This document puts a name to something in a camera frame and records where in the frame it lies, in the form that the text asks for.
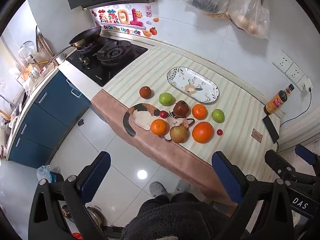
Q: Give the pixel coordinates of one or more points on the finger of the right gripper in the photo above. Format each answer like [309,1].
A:
[277,163]
[305,154]

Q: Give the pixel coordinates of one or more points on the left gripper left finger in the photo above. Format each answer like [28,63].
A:
[92,176]

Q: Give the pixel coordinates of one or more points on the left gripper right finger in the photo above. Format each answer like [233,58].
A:
[230,176]

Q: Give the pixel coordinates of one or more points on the green apple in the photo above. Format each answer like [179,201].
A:
[218,115]
[166,99]

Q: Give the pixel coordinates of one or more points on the russet yellow red apple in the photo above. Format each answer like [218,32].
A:
[179,134]

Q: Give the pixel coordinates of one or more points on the medium orange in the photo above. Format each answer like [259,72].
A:
[158,127]
[199,112]

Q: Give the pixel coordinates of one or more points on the dark red pomegranate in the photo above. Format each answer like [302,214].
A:
[181,109]

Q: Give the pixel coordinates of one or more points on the brown round fruit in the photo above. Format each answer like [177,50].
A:
[145,92]

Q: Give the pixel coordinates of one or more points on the black smartphone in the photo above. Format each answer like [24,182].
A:
[271,129]

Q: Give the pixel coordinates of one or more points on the blue plastic bag on floor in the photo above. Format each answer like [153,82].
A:
[44,172]

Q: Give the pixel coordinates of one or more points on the grey slipper right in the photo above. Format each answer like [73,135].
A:
[182,187]

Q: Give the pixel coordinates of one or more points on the grey slipper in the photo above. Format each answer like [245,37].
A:
[182,187]
[157,189]

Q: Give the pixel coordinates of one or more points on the vinegar bottle yellow label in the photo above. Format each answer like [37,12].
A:
[279,99]

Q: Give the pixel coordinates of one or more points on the grey slipper left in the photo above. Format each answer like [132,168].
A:
[157,189]

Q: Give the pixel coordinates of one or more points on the blue kitchen cabinet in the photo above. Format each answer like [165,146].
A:
[47,122]

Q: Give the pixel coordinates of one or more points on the oval floral ceramic plate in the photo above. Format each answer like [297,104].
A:
[193,84]

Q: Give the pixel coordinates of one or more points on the black gas stove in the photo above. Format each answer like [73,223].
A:
[104,59]

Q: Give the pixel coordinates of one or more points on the black frying pan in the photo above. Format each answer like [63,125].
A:
[81,40]

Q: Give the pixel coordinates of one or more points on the plastic bag with eggs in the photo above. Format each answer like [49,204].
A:
[251,16]

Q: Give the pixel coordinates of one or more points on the white wall socket strip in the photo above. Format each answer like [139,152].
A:
[287,66]

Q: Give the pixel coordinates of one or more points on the wire strainer rack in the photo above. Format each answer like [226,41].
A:
[26,50]

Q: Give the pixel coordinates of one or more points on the colorful wall sticker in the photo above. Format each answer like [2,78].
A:
[134,19]

